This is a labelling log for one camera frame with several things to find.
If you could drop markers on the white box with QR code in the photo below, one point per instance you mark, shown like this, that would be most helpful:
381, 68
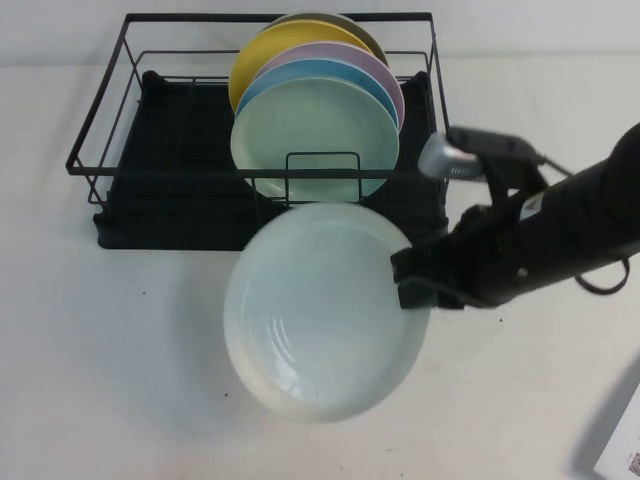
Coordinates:
625, 450

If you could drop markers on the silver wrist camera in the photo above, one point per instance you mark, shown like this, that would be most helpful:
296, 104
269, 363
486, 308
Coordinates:
447, 157

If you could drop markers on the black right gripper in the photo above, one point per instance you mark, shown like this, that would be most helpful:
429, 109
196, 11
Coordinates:
485, 255

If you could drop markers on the white round plate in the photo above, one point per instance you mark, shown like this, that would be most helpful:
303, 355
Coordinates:
325, 310

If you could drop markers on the black plastic drip tray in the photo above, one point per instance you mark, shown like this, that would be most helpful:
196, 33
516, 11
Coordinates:
175, 225

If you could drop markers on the yellow round plate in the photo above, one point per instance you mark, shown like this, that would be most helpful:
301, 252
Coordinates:
270, 50

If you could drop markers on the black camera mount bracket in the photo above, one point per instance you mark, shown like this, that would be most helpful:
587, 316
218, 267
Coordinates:
500, 150

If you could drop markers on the blue round plate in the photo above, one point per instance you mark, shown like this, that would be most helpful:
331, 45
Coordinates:
310, 69

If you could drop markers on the olive grey round plate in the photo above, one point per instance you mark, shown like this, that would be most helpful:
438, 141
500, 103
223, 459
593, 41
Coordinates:
352, 25

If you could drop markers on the pale green round plate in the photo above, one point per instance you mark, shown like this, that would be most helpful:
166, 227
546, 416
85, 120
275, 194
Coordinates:
310, 125

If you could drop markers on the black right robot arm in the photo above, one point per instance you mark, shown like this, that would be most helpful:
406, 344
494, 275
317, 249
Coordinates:
590, 215

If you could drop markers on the pink round plate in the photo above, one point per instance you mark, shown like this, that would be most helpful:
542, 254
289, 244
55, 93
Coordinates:
345, 52

